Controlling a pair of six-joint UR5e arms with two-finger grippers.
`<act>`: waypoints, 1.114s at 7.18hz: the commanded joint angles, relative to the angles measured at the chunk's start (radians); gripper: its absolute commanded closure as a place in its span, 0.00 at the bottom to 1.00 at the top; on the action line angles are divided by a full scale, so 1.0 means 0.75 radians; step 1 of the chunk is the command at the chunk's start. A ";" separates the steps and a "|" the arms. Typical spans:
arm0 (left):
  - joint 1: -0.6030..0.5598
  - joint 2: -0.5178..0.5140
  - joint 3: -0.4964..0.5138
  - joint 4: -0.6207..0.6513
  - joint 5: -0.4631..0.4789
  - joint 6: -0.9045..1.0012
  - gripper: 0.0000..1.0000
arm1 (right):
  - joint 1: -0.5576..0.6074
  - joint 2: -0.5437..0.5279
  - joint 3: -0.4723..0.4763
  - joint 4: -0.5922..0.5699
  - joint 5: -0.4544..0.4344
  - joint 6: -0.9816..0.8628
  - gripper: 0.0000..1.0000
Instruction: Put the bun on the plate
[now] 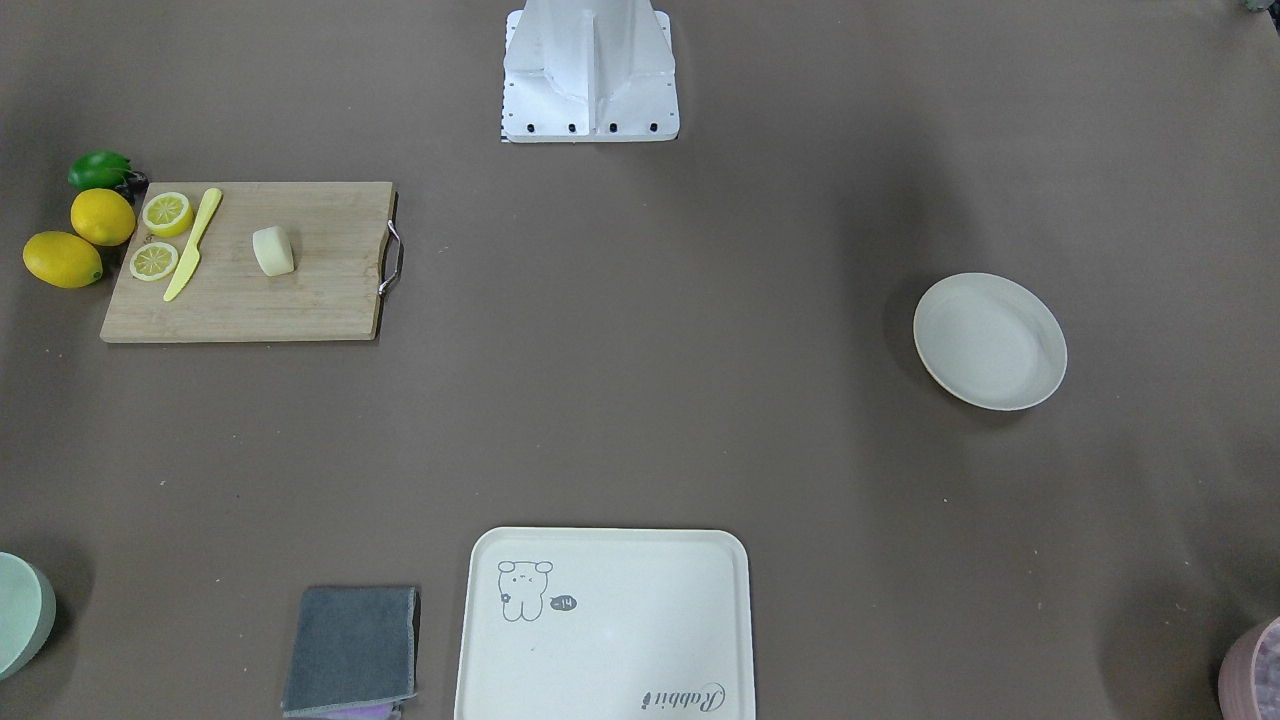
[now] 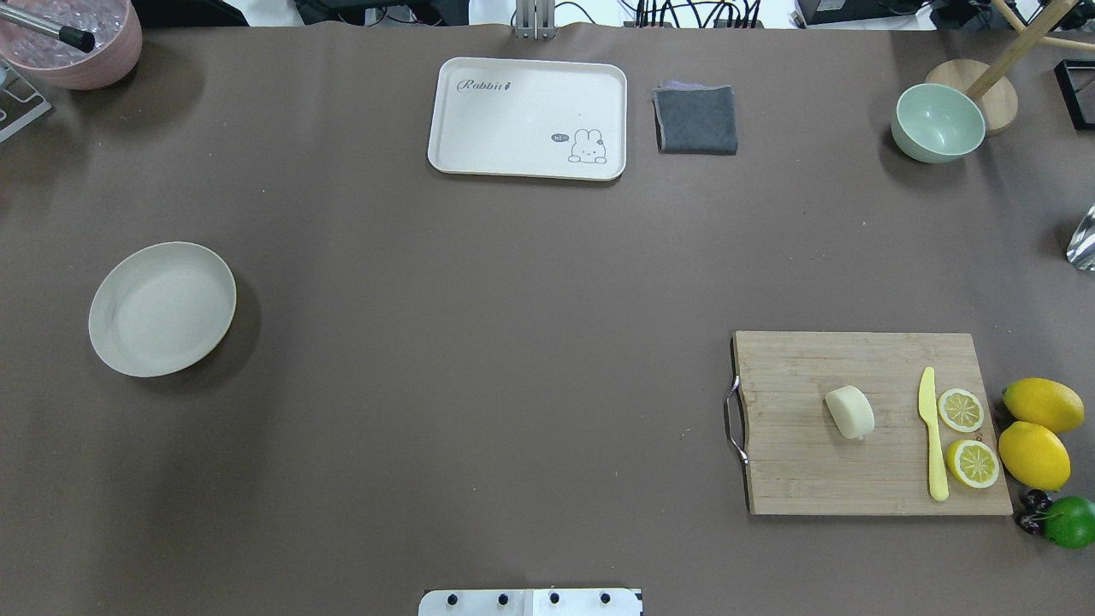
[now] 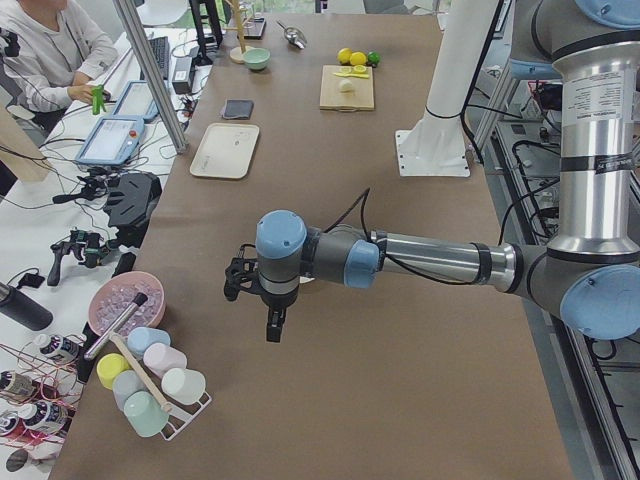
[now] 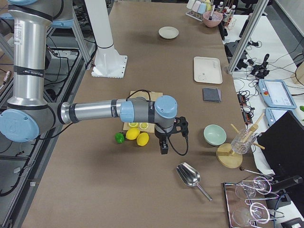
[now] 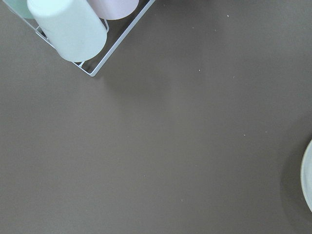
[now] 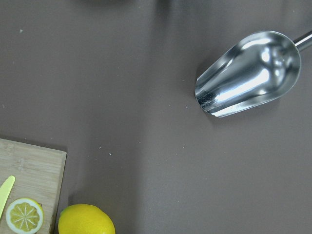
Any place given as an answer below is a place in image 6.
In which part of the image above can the metal scoop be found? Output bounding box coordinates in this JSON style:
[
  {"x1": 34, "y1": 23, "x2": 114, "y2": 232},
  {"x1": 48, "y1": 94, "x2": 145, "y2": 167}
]
[{"x1": 195, "y1": 31, "x2": 312, "y2": 117}]

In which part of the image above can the whole yellow lemon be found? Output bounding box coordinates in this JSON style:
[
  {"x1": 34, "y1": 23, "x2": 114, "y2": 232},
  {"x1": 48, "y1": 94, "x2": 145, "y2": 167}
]
[{"x1": 58, "y1": 204, "x2": 116, "y2": 234}]

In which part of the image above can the bamboo cutting board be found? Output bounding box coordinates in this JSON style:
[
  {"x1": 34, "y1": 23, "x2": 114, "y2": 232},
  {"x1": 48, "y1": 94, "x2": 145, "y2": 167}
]
[{"x1": 0, "y1": 139, "x2": 67, "y2": 234}]

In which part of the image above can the lemon half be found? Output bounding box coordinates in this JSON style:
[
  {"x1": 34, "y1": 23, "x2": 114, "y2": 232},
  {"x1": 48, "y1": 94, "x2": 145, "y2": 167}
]
[{"x1": 5, "y1": 198, "x2": 44, "y2": 234}]

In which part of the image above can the yellow plastic knife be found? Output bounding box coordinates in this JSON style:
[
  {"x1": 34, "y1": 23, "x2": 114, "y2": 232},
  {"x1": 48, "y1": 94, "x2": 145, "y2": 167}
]
[{"x1": 0, "y1": 175, "x2": 16, "y2": 216}]

